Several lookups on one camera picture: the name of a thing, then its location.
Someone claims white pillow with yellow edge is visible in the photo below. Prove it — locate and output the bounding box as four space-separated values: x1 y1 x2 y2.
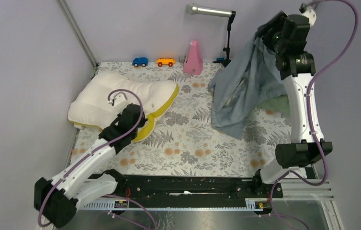
68 71 179 142

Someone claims blue pillowcase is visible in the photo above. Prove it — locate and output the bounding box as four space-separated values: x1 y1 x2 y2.
208 37 287 138

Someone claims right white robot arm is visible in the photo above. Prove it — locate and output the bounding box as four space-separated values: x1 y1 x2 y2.
252 4 332 197

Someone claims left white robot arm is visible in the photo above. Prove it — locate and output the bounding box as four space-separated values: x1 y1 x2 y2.
34 103 146 228

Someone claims black microphone stand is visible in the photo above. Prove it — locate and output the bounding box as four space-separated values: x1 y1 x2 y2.
214 11 236 67

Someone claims blue toy car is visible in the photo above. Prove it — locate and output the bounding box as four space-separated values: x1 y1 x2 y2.
132 57 148 67

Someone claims floral table cloth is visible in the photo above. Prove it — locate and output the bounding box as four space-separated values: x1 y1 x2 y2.
68 61 308 179

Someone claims orange toy car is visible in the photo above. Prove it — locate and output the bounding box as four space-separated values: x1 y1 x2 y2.
156 58 176 67

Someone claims pink metronome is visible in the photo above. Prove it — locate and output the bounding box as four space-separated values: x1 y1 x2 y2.
183 40 203 75

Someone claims silver microphone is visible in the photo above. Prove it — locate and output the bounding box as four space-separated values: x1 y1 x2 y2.
185 4 236 18

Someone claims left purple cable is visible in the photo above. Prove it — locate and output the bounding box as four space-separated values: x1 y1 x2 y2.
37 89 159 230

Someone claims purple cable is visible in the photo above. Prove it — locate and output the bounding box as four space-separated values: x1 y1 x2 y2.
256 0 359 230
37 89 159 230

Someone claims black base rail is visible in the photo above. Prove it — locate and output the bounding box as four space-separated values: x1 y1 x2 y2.
104 169 283 209

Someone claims white slotted cable duct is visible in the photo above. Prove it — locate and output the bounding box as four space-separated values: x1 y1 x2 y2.
82 198 265 211

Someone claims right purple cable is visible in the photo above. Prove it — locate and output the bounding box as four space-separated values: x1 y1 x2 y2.
256 0 359 230

